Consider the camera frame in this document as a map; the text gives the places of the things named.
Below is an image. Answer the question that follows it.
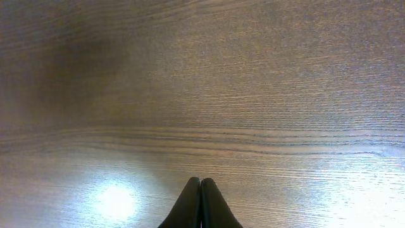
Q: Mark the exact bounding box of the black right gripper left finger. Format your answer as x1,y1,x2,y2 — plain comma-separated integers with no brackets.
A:
158,177,201,228

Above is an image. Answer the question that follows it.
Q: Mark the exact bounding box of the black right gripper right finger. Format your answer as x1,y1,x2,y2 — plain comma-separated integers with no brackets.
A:
201,178,242,228

